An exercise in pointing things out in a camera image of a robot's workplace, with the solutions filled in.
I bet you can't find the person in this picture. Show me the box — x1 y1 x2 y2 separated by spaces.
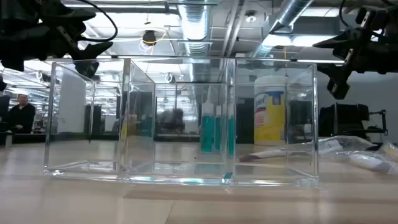
157 108 187 134
6 93 37 135

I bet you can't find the black equipment cart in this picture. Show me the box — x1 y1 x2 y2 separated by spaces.
318 102 389 144

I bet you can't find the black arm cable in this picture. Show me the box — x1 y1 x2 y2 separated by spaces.
76 0 119 44
338 0 354 29

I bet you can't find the yellow disinfectant wipes canister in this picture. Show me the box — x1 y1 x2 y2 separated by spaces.
253 75 289 146

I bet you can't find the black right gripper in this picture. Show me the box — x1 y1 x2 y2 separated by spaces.
312 4 398 101

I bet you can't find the teal toothpaste tube white cap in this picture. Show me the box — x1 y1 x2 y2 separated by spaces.
215 104 236 156
200 91 216 153

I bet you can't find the silver ventilation duct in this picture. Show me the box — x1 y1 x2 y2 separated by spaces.
250 0 315 58
177 0 213 57

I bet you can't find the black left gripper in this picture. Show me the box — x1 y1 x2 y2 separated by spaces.
0 0 114 79

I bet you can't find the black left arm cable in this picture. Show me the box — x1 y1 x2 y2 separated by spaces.
76 0 119 44

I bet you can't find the clear acrylic organizer box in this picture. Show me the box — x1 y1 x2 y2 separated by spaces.
42 57 320 188

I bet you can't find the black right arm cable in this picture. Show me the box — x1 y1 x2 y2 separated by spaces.
338 0 354 29

